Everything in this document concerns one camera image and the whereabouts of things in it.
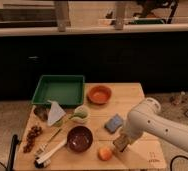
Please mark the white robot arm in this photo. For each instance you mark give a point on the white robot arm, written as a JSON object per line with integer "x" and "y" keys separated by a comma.
{"x": 144, "y": 118}

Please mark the red orange bowl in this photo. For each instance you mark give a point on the red orange bowl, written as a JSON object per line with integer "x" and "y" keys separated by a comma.
{"x": 99, "y": 94}

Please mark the dark maroon bowl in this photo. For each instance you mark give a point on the dark maroon bowl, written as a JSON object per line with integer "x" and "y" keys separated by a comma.
{"x": 79, "y": 139}

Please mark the green plastic tray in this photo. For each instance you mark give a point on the green plastic tray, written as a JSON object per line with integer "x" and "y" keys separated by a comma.
{"x": 67, "y": 90}

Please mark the light green cup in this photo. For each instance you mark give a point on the light green cup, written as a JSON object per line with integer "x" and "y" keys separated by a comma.
{"x": 80, "y": 115}

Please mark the blue sponge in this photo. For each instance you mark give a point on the blue sponge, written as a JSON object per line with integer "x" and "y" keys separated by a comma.
{"x": 113, "y": 124}

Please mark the white paper napkin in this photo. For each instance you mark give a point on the white paper napkin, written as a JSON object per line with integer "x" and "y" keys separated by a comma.
{"x": 55, "y": 113}

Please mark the dark brown rock object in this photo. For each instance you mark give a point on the dark brown rock object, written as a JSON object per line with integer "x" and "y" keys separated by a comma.
{"x": 41, "y": 113}

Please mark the orange fruit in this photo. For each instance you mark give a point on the orange fruit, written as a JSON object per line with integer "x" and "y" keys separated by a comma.
{"x": 105, "y": 153}

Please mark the brown dried grapes bunch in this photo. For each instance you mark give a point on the brown dried grapes bunch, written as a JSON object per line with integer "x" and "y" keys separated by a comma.
{"x": 34, "y": 132}

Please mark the metal fork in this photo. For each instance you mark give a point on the metal fork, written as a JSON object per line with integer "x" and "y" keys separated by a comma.
{"x": 43, "y": 146}

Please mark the black clamp stand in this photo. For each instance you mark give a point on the black clamp stand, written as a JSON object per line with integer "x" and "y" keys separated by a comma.
{"x": 14, "y": 142}

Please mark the white handled brush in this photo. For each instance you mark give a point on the white handled brush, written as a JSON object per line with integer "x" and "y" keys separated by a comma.
{"x": 44, "y": 160}

